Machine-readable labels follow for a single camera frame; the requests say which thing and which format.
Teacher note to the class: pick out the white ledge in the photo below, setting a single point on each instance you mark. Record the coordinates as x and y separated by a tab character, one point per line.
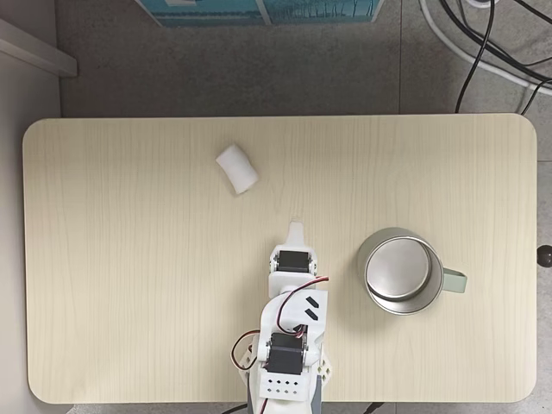
39	49

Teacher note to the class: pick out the white gauze dressing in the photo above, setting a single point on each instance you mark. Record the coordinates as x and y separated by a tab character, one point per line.
237	170

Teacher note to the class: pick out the black round knob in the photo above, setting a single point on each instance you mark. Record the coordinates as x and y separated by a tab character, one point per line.
545	256

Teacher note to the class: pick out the grey table clamp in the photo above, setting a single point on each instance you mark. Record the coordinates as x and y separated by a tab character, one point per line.
318	394

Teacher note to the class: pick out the green mug steel interior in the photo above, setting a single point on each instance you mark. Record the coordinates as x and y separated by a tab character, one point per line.
397	267

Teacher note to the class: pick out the blue printed box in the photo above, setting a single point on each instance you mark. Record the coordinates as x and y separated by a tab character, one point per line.
259	12

